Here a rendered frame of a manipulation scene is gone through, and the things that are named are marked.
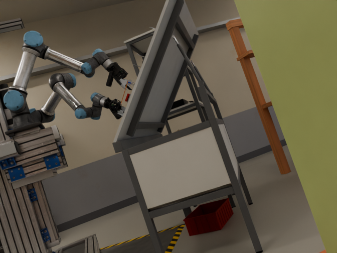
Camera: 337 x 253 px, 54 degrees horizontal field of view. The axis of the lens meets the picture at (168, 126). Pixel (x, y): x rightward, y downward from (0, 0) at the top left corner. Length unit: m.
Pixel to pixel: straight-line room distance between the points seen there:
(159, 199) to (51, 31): 4.78
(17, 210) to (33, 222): 0.14
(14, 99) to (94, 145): 3.68
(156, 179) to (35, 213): 0.99
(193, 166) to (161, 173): 0.19
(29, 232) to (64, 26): 4.44
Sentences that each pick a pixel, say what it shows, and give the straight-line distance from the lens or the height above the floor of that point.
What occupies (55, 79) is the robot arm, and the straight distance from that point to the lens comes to 2.66.
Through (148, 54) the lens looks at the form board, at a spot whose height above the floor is 1.28.
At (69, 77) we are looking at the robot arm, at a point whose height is 1.50.
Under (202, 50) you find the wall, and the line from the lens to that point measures 6.62.
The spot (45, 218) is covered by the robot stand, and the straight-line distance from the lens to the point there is 2.62.
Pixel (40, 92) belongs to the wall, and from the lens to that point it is 6.05.
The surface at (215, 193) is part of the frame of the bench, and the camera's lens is 1.97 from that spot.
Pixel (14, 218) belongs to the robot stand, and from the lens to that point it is 2.59.
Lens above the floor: 0.73
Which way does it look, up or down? 3 degrees up
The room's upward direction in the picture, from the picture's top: 19 degrees counter-clockwise
